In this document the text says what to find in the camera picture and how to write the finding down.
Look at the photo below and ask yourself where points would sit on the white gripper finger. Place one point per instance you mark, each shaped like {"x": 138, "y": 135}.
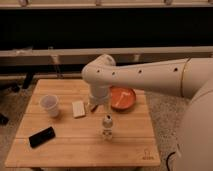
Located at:
{"x": 106, "y": 107}
{"x": 90, "y": 106}

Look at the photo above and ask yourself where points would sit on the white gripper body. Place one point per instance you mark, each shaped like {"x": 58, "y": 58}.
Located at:
{"x": 94, "y": 99}

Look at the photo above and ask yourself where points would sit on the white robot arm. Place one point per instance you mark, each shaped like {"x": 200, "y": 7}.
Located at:
{"x": 191, "y": 78}

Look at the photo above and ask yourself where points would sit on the small clear plastic bottle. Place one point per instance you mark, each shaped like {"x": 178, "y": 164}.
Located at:
{"x": 107, "y": 124}

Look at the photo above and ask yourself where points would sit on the white rectangular sponge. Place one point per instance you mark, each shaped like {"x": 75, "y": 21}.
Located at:
{"x": 78, "y": 109}

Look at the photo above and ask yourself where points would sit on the wooden table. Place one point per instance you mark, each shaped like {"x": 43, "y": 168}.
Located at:
{"x": 79, "y": 142}

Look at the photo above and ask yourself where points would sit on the translucent plastic cup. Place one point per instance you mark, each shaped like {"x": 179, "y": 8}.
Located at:
{"x": 49, "y": 103}

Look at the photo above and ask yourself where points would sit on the black rectangular phone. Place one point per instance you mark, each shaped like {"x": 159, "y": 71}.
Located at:
{"x": 41, "y": 137}

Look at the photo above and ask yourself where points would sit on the black object at left edge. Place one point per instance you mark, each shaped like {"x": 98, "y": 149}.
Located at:
{"x": 3, "y": 119}

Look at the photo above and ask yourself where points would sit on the grey shelf rail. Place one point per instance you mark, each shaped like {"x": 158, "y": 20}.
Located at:
{"x": 121, "y": 55}

